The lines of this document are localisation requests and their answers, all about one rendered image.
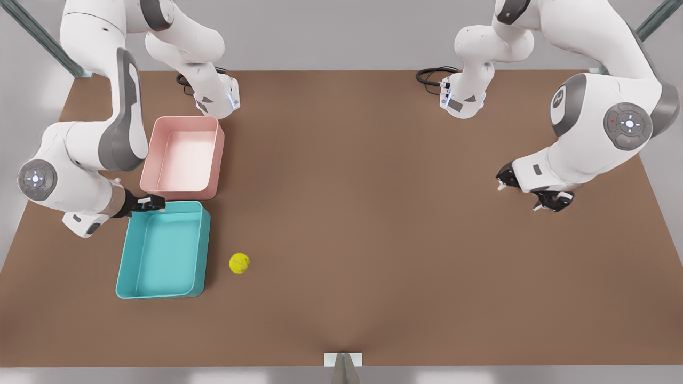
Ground pink plastic bin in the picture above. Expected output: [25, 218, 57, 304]
[139, 116, 225, 201]

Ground silver frame post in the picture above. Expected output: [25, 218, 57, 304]
[589, 0, 683, 76]
[324, 352, 363, 384]
[0, 0, 93, 79]

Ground black cable loop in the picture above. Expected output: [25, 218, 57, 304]
[416, 66, 460, 97]
[176, 66, 230, 98]

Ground teal plastic bin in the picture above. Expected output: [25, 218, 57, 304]
[115, 201, 211, 300]

